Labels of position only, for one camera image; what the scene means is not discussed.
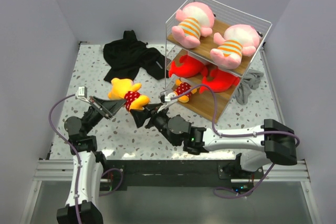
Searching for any pink striped plush doll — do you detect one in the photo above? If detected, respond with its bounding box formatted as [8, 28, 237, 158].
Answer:
[210, 24, 263, 69]
[172, 2, 215, 49]

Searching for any orange bear plush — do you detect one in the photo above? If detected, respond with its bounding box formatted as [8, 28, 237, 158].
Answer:
[173, 79, 197, 103]
[108, 78, 150, 112]

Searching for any red whale plush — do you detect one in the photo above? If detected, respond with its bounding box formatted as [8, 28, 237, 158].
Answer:
[200, 67, 240, 93]

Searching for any purple cable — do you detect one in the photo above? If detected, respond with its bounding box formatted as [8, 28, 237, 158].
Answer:
[49, 94, 124, 224]
[166, 84, 300, 199]

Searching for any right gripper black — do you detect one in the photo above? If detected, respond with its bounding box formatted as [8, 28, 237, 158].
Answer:
[130, 102, 178, 146]

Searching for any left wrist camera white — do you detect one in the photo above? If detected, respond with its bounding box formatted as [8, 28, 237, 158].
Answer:
[75, 86, 90, 103]

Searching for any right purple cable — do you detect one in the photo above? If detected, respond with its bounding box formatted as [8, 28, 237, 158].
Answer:
[166, 84, 300, 199]

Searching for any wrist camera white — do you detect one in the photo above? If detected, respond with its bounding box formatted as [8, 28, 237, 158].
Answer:
[75, 86, 90, 103]
[158, 90, 177, 112]

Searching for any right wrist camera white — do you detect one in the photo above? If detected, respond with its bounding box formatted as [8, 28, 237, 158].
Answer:
[158, 90, 177, 112]

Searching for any white wire wooden shelf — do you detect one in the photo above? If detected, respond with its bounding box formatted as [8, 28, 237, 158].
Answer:
[164, 0, 272, 121]

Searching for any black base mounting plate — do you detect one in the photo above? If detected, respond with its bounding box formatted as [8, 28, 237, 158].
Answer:
[100, 159, 264, 193]

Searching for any black cloth garment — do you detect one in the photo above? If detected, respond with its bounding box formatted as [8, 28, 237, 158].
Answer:
[102, 30, 167, 83]

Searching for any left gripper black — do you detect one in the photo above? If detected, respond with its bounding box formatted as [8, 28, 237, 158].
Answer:
[82, 96, 126, 135]

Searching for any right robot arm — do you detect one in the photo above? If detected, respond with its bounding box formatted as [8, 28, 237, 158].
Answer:
[130, 104, 298, 178]

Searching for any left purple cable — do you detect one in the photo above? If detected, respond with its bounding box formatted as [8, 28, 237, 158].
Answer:
[49, 94, 124, 224]

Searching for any red shark plush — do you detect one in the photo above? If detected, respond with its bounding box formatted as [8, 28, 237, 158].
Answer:
[169, 55, 208, 78]

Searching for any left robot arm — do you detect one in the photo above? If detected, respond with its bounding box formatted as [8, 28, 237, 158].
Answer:
[56, 97, 126, 223]

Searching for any grey crumpled cloth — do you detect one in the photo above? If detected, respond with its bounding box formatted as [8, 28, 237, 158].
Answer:
[234, 69, 264, 105]

